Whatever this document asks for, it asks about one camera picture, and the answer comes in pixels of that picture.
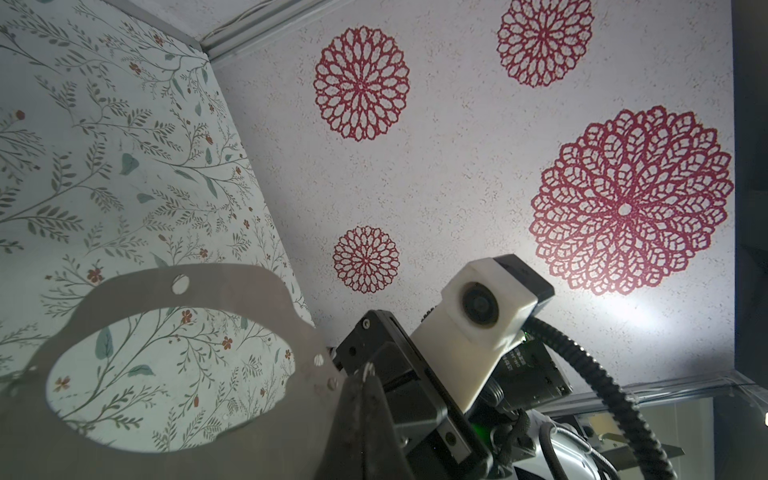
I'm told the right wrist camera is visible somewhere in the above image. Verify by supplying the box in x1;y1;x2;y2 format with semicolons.
410;254;555;413

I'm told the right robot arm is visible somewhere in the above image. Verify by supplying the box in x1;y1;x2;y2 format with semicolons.
332;310;612;479

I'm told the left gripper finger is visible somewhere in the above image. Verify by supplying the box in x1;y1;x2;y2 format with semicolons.
315;363;414;480

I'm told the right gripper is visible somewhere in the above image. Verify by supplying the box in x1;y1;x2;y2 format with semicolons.
334;310;492;479

